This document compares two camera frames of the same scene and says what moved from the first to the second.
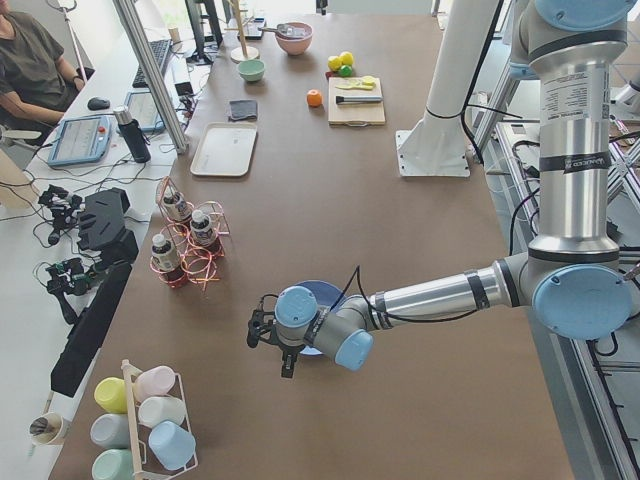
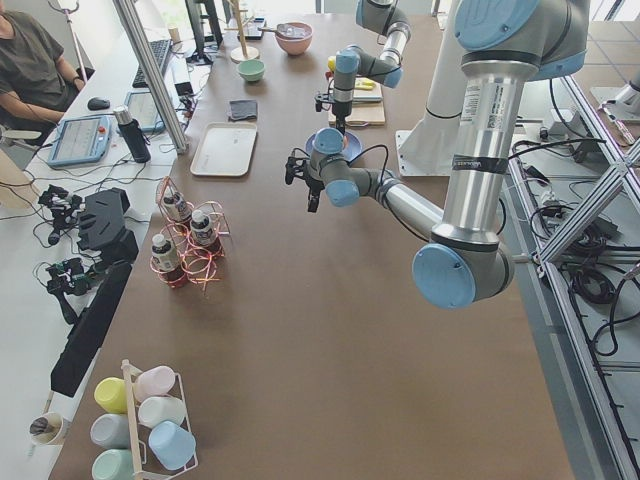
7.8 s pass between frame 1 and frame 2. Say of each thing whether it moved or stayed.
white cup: stayed
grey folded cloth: stayed
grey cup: stayed
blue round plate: moved
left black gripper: moved
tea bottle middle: stayed
